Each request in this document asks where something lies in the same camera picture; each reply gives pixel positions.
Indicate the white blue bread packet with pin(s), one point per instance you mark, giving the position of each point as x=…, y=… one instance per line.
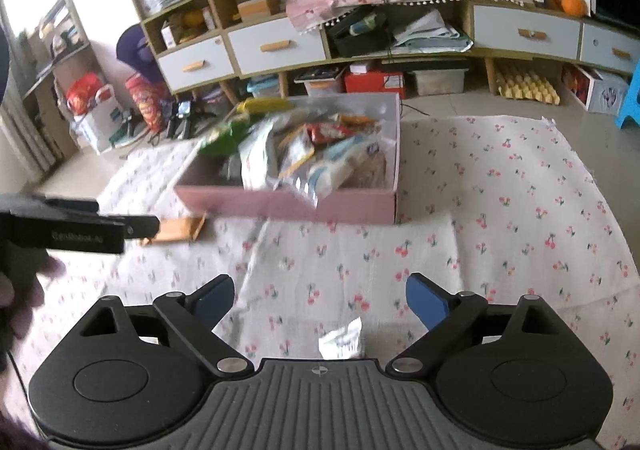
x=335, y=164

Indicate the wooden shelf unit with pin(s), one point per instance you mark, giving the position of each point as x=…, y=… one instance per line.
x=45, y=94

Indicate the copper foil snack bag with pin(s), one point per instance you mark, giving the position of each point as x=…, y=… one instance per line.
x=357, y=119

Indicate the brown cardboard box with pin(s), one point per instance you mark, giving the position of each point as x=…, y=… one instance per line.
x=257, y=9

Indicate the light blue storage bin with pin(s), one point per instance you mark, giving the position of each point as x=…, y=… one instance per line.
x=262, y=88

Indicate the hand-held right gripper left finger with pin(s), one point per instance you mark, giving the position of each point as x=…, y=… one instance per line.
x=212, y=299

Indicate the cherry print cloth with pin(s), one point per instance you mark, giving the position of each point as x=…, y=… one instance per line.
x=500, y=230

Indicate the red cylindrical can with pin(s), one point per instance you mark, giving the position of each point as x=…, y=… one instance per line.
x=147, y=104

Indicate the small seed packet yellow ends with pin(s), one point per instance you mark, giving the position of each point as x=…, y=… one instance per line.
x=295, y=149

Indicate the white shopping bag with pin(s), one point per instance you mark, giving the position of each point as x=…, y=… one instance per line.
x=100, y=124

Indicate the white lid storage bin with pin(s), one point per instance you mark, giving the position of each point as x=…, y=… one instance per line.
x=322, y=87

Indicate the gold wafer packet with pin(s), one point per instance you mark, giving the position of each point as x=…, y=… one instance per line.
x=175, y=229

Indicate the green snack bag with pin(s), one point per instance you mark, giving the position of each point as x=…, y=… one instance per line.
x=222, y=139

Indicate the long white grey snack packet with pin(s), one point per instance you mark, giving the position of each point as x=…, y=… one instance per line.
x=257, y=154

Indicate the black handheld device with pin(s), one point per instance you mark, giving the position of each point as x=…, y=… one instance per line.
x=173, y=122
x=187, y=109

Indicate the white printed cardboard box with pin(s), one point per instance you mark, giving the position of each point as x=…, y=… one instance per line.
x=605, y=94

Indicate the clear plastic storage bin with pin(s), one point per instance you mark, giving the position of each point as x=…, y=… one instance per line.
x=437, y=82

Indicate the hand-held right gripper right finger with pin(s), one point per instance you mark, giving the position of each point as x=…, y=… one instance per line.
x=427, y=299

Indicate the folded pale cloths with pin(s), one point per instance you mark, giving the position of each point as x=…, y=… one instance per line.
x=430, y=37

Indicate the pink fringed cloth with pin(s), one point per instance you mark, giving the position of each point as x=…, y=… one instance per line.
x=320, y=4

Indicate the orange fruit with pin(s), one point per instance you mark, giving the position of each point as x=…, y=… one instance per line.
x=573, y=4

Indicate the wooden TV cabinet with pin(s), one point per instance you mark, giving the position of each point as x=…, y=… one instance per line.
x=467, y=24

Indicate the yellow snack packet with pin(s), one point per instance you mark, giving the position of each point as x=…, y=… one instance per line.
x=265, y=104

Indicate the blue plastic stool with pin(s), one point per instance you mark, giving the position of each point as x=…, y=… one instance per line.
x=631, y=104

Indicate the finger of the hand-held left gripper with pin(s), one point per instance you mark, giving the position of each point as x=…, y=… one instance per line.
x=142, y=226
x=65, y=205

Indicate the red shoe box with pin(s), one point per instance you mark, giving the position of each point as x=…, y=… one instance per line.
x=365, y=82

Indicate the person's left hand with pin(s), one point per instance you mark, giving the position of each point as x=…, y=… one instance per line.
x=25, y=290

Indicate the purple chair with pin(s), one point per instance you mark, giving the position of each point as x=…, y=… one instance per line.
x=132, y=49

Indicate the yellow egg tray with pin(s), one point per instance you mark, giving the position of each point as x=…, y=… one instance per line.
x=525, y=89

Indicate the black storage bin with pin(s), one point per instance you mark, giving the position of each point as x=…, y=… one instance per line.
x=355, y=42

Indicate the small white printed snack packet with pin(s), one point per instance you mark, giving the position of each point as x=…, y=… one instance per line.
x=342, y=342

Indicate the pink cardboard box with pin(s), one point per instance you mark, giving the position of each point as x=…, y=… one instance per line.
x=350, y=205

